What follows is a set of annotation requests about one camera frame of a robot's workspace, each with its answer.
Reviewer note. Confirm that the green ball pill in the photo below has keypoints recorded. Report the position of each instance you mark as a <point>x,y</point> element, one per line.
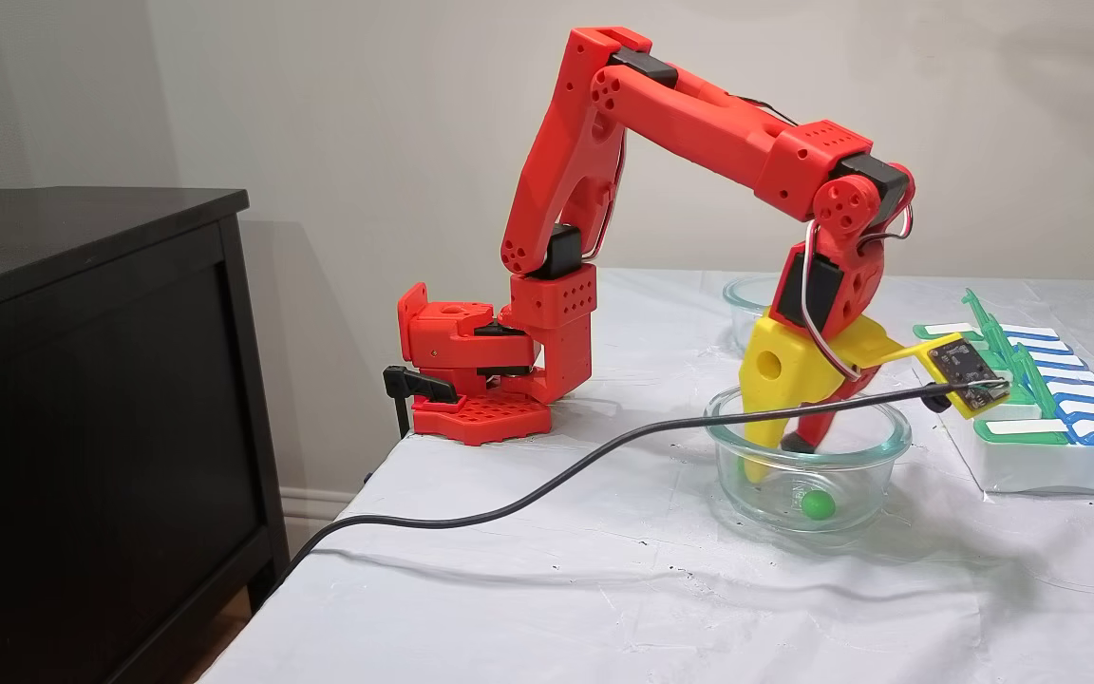
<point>818,503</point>

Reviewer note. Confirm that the weekly pill organizer box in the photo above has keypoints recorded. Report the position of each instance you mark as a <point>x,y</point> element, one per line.
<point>1031,465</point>

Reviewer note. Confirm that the glass bowl with red balls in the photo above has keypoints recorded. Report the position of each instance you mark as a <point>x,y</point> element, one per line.
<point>746,313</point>

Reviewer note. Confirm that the glass bowl with green balls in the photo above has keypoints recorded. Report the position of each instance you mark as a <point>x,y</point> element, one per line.
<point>879,475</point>

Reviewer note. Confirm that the white table cover sheet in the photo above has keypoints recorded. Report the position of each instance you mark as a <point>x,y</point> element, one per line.
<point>556,589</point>

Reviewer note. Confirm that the black table clamp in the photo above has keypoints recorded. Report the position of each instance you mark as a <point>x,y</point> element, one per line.
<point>419,385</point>

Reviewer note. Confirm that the black wooden cabinet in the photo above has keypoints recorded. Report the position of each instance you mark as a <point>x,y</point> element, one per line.
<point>82,427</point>

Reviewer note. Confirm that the yellow camera board mount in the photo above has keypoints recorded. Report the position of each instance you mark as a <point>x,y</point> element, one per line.
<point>965,370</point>

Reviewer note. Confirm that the white wall baseboard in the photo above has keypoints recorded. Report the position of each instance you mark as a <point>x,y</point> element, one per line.
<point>305,508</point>

